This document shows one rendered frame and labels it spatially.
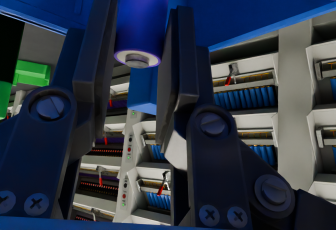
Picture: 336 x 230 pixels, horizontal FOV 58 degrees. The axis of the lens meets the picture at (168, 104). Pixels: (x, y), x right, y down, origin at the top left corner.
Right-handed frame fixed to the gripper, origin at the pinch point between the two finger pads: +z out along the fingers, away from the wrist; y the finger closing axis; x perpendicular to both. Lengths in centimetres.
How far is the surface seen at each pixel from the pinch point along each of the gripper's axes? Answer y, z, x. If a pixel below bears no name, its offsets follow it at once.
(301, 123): 48, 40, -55
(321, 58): 53, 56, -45
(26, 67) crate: -54, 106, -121
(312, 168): 50, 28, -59
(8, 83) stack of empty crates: -8.7, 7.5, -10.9
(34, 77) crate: -58, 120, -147
